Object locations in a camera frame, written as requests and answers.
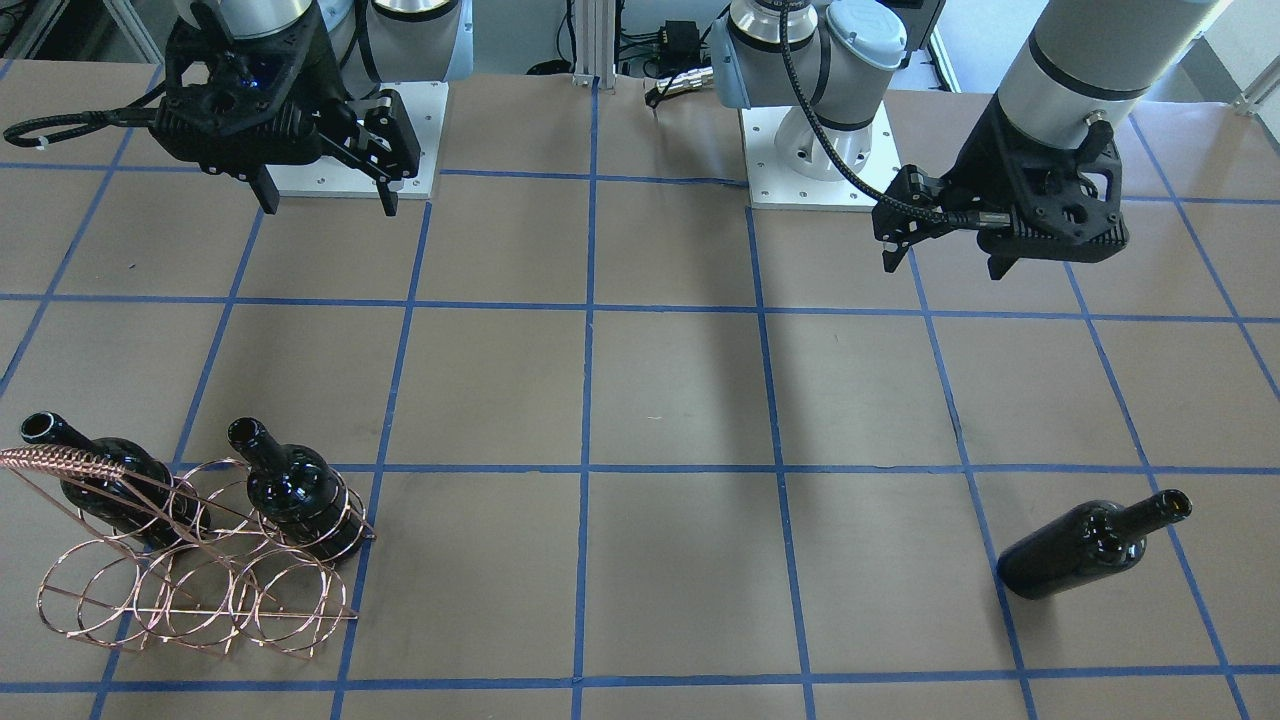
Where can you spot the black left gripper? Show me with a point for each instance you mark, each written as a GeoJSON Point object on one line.
{"type": "Point", "coordinates": [968, 172]}

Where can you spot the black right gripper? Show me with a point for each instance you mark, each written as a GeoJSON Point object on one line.
{"type": "Point", "coordinates": [328, 72]}

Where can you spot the dark wine bottle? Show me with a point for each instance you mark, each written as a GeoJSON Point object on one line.
{"type": "Point", "coordinates": [1095, 540]}
{"type": "Point", "coordinates": [295, 490]}

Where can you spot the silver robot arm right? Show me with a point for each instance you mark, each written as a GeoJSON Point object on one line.
{"type": "Point", "coordinates": [379, 43]}

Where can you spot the dark wine bottle in rack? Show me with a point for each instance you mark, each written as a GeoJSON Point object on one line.
{"type": "Point", "coordinates": [295, 490]}

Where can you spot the dark wine bottle rack end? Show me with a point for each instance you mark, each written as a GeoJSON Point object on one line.
{"type": "Point", "coordinates": [143, 501]}

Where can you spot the black power adapter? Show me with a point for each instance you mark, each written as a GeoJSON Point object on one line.
{"type": "Point", "coordinates": [679, 46]}

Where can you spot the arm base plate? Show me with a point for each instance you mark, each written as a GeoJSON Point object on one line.
{"type": "Point", "coordinates": [400, 130]}
{"type": "Point", "coordinates": [789, 170]}

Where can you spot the aluminium frame post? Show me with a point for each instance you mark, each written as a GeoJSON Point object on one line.
{"type": "Point", "coordinates": [593, 25]}

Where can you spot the copper wire wine basket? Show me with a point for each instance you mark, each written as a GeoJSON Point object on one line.
{"type": "Point", "coordinates": [238, 581]}

